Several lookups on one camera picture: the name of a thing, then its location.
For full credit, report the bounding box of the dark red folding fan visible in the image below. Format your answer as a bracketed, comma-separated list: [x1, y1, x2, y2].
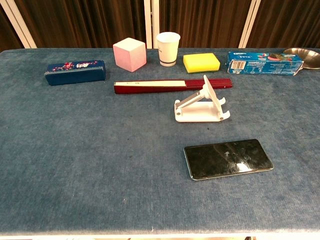
[113, 77, 233, 95]

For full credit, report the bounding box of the dark brown pleated curtain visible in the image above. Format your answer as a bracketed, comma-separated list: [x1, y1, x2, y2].
[159, 0, 252, 49]
[246, 0, 320, 50]
[13, 0, 146, 49]
[0, 7, 24, 52]

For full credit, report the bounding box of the dark blue printed box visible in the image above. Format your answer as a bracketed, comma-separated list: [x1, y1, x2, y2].
[44, 59, 107, 87]

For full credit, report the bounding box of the blue Oreo cookie box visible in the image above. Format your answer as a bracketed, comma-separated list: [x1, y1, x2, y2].
[226, 51, 305, 76]

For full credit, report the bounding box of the round steel plate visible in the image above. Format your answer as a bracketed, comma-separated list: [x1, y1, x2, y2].
[282, 47, 320, 70]

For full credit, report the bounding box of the black smartphone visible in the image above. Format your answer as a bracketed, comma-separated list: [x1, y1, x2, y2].
[183, 138, 274, 181]

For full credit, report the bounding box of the pink cube block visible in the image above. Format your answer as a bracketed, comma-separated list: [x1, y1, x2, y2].
[112, 37, 148, 73]

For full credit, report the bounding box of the white partition frame post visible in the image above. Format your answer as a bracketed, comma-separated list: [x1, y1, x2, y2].
[0, 0, 38, 49]
[144, 0, 160, 49]
[238, 0, 262, 49]

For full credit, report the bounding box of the blue table cloth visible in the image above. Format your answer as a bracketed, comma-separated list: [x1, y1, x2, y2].
[0, 47, 320, 236]

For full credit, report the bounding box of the white plastic bracket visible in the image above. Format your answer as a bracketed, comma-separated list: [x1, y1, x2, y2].
[174, 74, 231, 123]

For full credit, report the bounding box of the white paper cup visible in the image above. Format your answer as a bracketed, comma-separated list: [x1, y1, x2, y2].
[156, 31, 181, 68]

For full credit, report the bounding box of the yellow sponge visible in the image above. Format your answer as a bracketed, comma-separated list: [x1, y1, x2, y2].
[182, 52, 221, 74]

